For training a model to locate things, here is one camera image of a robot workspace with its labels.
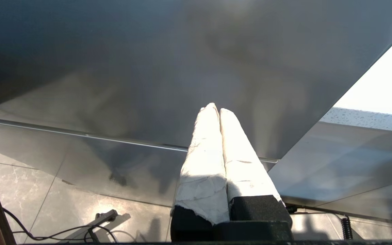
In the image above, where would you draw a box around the black coiled cable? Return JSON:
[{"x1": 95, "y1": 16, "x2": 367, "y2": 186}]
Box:
[{"x1": 342, "y1": 216, "x2": 354, "y2": 240}]

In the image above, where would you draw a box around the grey metal floor bracket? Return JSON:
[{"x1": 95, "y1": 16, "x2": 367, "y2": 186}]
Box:
[{"x1": 96, "y1": 209, "x2": 119, "y2": 225}]

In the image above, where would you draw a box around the black floor cable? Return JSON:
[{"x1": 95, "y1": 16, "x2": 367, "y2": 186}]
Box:
[{"x1": 3, "y1": 207, "x2": 119, "y2": 243}]

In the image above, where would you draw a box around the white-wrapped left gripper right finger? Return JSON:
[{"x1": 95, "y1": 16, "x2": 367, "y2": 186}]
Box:
[{"x1": 213, "y1": 108, "x2": 293, "y2": 240}]

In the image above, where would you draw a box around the grey under-counter cabinet door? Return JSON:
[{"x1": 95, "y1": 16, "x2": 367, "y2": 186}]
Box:
[{"x1": 267, "y1": 121, "x2": 392, "y2": 223}]

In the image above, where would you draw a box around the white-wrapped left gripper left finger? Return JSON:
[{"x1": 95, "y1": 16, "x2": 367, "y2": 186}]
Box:
[{"x1": 170, "y1": 103, "x2": 230, "y2": 242}]

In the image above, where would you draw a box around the grey steel cabinet front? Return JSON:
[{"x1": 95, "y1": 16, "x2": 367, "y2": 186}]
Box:
[{"x1": 0, "y1": 0, "x2": 392, "y2": 208}]

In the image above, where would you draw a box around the thin black cable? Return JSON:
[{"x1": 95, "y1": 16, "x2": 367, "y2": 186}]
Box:
[{"x1": 286, "y1": 205, "x2": 348, "y2": 218}]

